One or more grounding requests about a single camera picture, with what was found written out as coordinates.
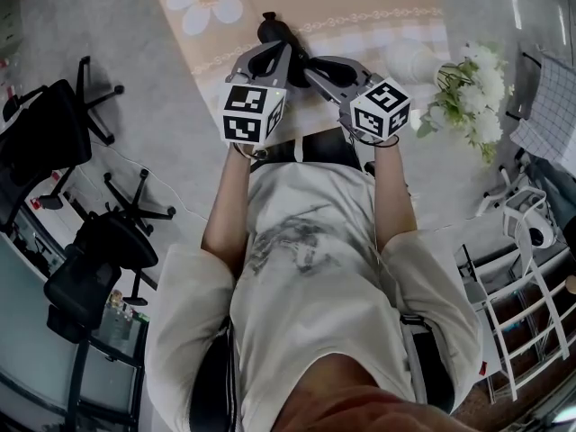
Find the person's right forearm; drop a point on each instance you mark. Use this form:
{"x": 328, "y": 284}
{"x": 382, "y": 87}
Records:
{"x": 393, "y": 196}

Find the beige checkered flower tablecloth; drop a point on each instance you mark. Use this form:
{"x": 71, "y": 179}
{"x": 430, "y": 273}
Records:
{"x": 360, "y": 20}

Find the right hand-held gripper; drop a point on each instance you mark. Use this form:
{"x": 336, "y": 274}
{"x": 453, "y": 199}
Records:
{"x": 380, "y": 110}

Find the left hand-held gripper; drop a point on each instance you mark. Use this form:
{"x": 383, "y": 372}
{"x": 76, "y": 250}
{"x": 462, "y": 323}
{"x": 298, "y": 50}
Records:
{"x": 243, "y": 110}

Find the white grid-pattern tablecloth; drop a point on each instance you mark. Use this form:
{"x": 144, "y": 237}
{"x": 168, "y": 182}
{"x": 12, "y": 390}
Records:
{"x": 549, "y": 106}

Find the person's left forearm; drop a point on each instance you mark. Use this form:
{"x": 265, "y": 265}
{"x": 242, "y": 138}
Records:
{"x": 229, "y": 214}

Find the white round device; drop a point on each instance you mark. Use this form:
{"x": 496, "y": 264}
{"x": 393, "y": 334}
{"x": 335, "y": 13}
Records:
{"x": 540, "y": 236}

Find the white flower bouquet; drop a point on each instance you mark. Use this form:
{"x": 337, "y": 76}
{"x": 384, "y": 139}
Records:
{"x": 481, "y": 92}

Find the black glasses case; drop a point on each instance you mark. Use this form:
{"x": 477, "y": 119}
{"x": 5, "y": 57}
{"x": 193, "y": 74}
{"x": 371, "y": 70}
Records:
{"x": 272, "y": 29}

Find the person's dark trousers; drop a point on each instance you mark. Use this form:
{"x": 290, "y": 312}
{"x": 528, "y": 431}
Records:
{"x": 328, "y": 151}

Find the white office chair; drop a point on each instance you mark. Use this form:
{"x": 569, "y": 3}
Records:
{"x": 517, "y": 214}

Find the person's white printed t-shirt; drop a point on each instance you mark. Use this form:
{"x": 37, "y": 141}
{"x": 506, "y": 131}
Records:
{"x": 315, "y": 295}

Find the black office chair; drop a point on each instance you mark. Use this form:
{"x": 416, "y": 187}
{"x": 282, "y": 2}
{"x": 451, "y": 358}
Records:
{"x": 103, "y": 259}
{"x": 49, "y": 128}

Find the glass display cabinet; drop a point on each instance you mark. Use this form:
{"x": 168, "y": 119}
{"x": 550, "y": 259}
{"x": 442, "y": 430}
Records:
{"x": 45, "y": 353}

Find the person's head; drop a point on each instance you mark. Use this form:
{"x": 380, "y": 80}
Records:
{"x": 355, "y": 398}

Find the white vase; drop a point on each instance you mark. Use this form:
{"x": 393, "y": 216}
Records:
{"x": 411, "y": 59}

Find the white metal rack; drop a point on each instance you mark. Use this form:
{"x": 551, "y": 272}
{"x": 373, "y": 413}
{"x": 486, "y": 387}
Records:
{"x": 535, "y": 295}

